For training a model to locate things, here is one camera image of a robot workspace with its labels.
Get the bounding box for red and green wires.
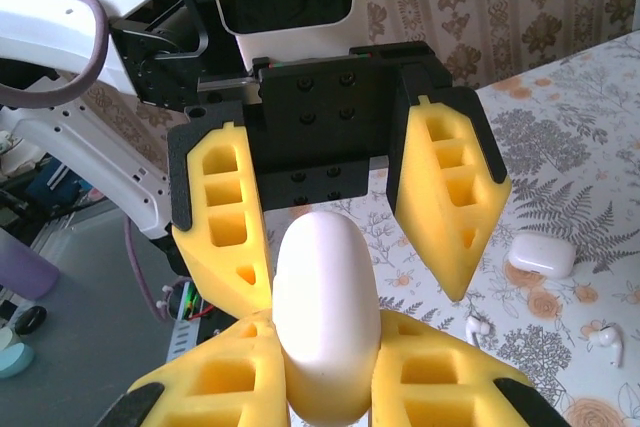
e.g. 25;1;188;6
172;279;221;323

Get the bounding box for pale round lid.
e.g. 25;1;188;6
0;329;22;354

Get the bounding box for teal round lid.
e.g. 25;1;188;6
0;345;36;381

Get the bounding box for white earbuds charging case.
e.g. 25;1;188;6
507;231;578;280
271;211;384;426

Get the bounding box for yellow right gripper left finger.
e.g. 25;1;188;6
94;314;294;427

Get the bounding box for black oval ring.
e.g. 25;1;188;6
13;304;49;337

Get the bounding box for slotted white cable duct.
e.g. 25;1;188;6
164;316;202;366

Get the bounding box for purple rounded object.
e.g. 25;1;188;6
0;234;62;302

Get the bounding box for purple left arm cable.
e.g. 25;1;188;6
0;0;174;323

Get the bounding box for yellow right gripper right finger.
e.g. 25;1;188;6
369;309;574;427

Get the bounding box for white wireless earbud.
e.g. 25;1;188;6
587;324;626;368
464;314;495;348

